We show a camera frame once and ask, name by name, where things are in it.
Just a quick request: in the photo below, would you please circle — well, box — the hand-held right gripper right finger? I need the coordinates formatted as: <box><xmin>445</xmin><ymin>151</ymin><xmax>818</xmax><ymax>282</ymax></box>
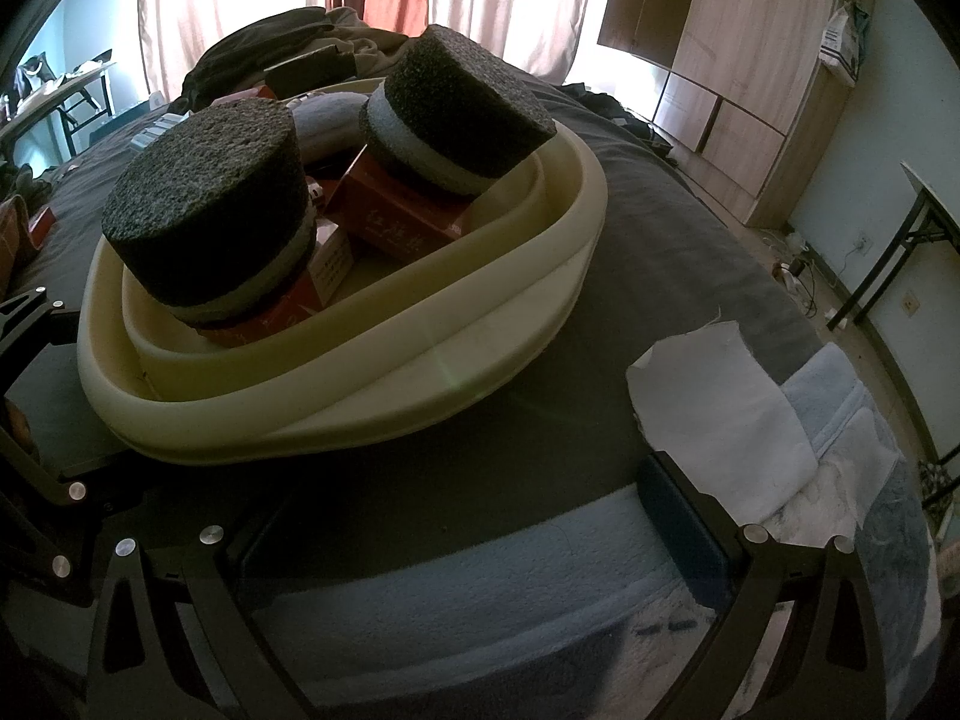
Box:
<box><xmin>637</xmin><ymin>451</ymin><xmax>886</xmax><ymax>720</ymax></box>

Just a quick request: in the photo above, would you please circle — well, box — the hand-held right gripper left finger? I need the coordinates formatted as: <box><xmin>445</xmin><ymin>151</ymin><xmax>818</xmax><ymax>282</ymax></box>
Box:
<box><xmin>88</xmin><ymin>465</ymin><xmax>335</xmax><ymax>720</ymax></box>

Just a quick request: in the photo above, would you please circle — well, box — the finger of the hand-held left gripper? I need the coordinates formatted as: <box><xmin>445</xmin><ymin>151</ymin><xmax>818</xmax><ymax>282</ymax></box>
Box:
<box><xmin>0</xmin><ymin>457</ymin><xmax>162</xmax><ymax>608</ymax></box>
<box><xmin>0</xmin><ymin>289</ymin><xmax>57</xmax><ymax>398</ymax></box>

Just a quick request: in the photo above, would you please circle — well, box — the cream oval basin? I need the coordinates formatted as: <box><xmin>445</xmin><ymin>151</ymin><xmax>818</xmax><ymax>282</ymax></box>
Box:
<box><xmin>77</xmin><ymin>75</ymin><xmax>608</xmax><ymax>466</ymax></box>

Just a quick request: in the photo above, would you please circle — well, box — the black white foam cylinder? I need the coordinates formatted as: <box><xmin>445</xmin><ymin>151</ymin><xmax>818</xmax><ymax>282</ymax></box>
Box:
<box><xmin>101</xmin><ymin>103</ymin><xmax>316</xmax><ymax>331</ymax></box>
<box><xmin>358</xmin><ymin>24</ymin><xmax>557</xmax><ymax>200</ymax></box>

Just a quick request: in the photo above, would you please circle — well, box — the red white cigarette pack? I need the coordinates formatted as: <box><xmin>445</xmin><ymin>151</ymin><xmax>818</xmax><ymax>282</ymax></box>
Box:
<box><xmin>311</xmin><ymin>221</ymin><xmax>357</xmax><ymax>293</ymax></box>

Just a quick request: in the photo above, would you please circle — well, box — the grey plush roll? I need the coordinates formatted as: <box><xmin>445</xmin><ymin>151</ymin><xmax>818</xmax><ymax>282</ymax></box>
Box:
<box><xmin>289</xmin><ymin>90</ymin><xmax>376</xmax><ymax>162</ymax></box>

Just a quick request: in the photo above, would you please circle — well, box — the white cloth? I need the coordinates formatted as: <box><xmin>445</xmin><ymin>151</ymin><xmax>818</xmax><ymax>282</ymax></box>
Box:
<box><xmin>626</xmin><ymin>321</ymin><xmax>818</xmax><ymax>526</ymax></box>

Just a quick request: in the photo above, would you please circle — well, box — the blue white patterned blanket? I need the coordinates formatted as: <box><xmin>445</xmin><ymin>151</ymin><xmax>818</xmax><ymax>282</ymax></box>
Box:
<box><xmin>240</xmin><ymin>341</ymin><xmax>946</xmax><ymax>720</ymax></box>

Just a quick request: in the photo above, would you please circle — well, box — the cluttered side table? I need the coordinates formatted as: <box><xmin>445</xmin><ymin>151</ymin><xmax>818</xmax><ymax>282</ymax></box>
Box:
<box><xmin>0</xmin><ymin>52</ymin><xmax>121</xmax><ymax>173</ymax></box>

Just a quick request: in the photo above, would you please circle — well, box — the dark patterned rag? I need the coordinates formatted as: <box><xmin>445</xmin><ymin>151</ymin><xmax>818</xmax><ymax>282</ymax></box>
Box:
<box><xmin>919</xmin><ymin>461</ymin><xmax>960</xmax><ymax>511</ymax></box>

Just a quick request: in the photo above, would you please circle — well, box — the grey bed sheet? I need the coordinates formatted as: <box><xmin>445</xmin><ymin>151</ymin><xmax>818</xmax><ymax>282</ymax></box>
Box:
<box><xmin>0</xmin><ymin>79</ymin><xmax>830</xmax><ymax>586</ymax></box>

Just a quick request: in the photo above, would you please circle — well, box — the sheer pink curtain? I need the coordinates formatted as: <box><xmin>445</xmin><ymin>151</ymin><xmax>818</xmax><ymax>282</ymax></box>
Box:
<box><xmin>135</xmin><ymin>0</ymin><xmax>601</xmax><ymax>98</ymax></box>

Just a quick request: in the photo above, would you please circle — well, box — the dark brown box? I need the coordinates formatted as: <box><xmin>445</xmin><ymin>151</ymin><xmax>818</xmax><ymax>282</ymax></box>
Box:
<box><xmin>262</xmin><ymin>45</ymin><xmax>361</xmax><ymax>95</ymax></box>

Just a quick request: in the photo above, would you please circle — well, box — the black leg folding table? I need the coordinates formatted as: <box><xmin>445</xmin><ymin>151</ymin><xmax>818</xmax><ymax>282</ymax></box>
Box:
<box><xmin>829</xmin><ymin>161</ymin><xmax>960</xmax><ymax>466</ymax></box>

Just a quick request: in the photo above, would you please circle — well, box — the dark clothes heap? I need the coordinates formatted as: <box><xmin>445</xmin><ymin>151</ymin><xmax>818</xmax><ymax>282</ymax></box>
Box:
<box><xmin>562</xmin><ymin>82</ymin><xmax>676</xmax><ymax>158</ymax></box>

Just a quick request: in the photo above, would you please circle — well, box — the brown garment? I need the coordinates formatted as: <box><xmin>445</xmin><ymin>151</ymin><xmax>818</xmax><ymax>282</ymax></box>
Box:
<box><xmin>330</xmin><ymin>6</ymin><xmax>421</xmax><ymax>83</ymax></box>

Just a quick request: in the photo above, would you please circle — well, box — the wooden wardrobe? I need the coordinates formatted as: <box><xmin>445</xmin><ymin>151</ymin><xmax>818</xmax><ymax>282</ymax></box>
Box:
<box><xmin>596</xmin><ymin>0</ymin><xmax>878</xmax><ymax>230</ymax></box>

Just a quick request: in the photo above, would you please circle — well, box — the white printed sack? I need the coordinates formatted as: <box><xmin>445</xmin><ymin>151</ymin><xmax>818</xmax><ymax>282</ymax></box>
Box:
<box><xmin>817</xmin><ymin>0</ymin><xmax>871</xmax><ymax>83</ymax></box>

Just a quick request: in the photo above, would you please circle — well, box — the coiled floor cable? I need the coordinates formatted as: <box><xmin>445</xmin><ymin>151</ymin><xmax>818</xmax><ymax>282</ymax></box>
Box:
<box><xmin>780</xmin><ymin>236</ymin><xmax>833</xmax><ymax>316</ymax></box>

